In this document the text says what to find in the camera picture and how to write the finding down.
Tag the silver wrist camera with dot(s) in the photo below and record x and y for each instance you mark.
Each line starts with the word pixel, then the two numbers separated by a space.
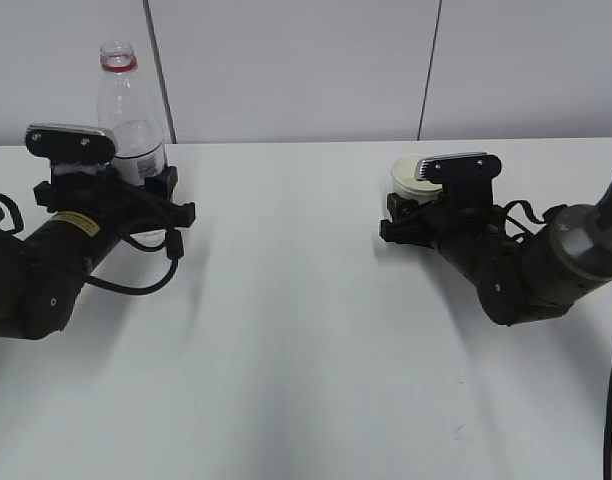
pixel 71 148
pixel 465 178

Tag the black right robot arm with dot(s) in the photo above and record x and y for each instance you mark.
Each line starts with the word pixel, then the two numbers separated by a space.
pixel 519 278

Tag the white paper cup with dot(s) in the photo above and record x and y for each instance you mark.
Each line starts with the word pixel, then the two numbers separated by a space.
pixel 407 186

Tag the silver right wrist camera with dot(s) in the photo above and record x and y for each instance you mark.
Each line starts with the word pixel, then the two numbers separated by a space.
pixel 465 178

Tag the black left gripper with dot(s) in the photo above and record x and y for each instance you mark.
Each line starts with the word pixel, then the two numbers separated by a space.
pixel 108 199

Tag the clear water bottle red label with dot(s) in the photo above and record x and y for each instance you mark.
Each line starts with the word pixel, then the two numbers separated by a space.
pixel 126 107

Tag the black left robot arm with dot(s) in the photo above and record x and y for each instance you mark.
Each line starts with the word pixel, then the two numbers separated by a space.
pixel 41 276

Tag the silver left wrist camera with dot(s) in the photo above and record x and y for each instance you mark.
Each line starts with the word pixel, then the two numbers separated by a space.
pixel 71 148

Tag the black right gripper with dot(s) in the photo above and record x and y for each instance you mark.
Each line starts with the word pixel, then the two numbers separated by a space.
pixel 434 225

